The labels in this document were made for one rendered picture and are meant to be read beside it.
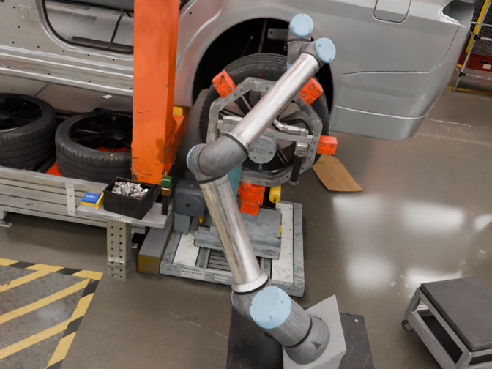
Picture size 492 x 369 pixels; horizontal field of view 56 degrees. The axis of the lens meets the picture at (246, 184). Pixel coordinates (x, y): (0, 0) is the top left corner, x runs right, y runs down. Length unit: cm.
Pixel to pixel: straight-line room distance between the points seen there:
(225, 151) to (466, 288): 152
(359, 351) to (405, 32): 158
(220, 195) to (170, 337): 91
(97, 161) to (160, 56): 82
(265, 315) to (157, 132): 104
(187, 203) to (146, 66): 84
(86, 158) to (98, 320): 87
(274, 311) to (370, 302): 118
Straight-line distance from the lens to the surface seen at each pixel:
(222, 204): 169
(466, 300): 252
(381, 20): 257
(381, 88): 268
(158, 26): 207
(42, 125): 302
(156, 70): 213
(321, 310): 192
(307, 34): 190
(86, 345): 234
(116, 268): 256
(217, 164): 156
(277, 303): 167
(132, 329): 238
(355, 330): 216
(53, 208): 281
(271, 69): 221
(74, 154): 272
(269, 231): 266
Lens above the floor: 183
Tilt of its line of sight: 32 degrees down
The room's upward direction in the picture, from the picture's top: 10 degrees clockwise
